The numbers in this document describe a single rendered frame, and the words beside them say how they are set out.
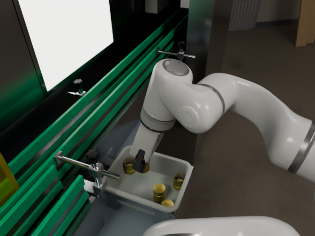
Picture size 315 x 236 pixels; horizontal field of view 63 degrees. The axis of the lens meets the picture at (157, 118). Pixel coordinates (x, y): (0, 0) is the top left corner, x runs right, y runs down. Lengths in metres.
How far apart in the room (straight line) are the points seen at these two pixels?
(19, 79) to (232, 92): 0.53
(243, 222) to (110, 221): 0.49
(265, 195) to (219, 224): 1.52
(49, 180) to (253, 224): 0.45
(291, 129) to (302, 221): 1.44
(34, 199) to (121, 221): 0.25
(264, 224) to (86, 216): 0.42
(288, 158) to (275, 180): 1.53
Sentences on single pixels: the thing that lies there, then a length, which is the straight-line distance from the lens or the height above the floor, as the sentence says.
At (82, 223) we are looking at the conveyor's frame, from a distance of 0.64.
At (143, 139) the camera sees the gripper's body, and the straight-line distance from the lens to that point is 0.53.
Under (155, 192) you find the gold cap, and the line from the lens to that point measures 0.73.
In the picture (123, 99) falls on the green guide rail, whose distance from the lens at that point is 0.89.
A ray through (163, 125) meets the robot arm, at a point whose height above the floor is 1.08.
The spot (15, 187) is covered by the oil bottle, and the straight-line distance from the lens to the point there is 0.63.
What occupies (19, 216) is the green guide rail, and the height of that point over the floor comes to 0.94.
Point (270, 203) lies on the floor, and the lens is 1.82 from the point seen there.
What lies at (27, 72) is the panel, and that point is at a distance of 0.77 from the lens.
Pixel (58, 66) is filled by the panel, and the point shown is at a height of 1.04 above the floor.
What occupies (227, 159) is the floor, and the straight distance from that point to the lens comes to 1.96.
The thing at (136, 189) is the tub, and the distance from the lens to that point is 0.79.
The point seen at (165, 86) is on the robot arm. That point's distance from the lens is 0.45.
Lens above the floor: 1.42
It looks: 39 degrees down
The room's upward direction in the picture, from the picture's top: straight up
